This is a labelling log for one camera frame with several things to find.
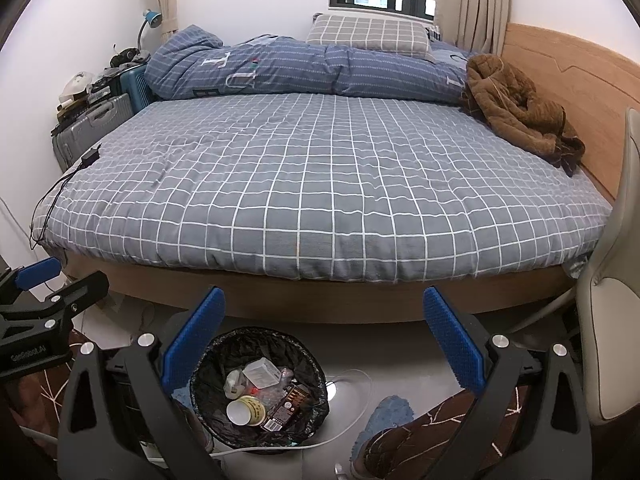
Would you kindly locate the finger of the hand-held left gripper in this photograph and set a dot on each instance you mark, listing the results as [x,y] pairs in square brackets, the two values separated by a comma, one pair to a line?
[37,272]
[85,292]

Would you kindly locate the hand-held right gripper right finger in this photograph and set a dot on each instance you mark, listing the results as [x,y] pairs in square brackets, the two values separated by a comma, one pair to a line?
[452,345]

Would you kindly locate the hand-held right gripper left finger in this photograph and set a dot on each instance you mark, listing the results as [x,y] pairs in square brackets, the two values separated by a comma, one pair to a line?
[195,340]

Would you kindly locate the white packet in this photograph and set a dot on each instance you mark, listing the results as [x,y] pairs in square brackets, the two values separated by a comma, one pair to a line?
[234,380]

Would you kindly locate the white cardboard box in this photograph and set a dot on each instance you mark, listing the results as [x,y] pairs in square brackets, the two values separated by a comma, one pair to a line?
[262,372]

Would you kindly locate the yellow yogurt cup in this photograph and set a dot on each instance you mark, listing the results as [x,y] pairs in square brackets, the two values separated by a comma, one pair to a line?
[247,410]

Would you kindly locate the trash bin with black bag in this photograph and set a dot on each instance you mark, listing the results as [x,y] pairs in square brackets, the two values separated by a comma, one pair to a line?
[300,355]

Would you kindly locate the black snack packet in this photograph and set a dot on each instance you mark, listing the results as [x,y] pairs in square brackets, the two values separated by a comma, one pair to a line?
[290,402]

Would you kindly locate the blue fluffy slipper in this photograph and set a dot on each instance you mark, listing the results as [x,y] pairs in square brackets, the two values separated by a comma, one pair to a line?
[395,407]

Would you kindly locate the grey suitcase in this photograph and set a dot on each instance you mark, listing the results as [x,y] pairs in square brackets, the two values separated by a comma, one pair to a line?
[85,130]

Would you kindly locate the beige office chair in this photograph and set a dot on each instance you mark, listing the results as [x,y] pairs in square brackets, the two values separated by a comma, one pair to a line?
[610,310]

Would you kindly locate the white plastic object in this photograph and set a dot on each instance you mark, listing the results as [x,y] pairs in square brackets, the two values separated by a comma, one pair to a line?
[75,85]

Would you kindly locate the teal suitcase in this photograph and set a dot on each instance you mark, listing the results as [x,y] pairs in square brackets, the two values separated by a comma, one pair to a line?
[135,85]

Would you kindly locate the dark clutter pile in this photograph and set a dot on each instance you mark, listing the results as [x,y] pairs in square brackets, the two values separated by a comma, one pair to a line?
[125,57]

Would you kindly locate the brown fleece coat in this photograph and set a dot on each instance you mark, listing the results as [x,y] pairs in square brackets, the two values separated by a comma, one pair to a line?
[515,105]

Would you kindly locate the blue desk lamp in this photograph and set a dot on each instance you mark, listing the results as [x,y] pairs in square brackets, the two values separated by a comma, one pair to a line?
[152,17]

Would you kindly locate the wooden headboard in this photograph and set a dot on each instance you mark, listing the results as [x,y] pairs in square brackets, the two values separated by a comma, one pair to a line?
[575,90]

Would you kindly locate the blue striped quilt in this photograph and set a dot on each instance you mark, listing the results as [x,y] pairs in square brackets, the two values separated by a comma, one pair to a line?
[300,70]

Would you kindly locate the grey checked pillow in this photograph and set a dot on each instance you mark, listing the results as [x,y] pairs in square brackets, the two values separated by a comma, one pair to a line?
[370,35]

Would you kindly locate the wooden bed frame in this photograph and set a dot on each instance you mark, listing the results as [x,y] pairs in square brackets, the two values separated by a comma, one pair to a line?
[350,300]

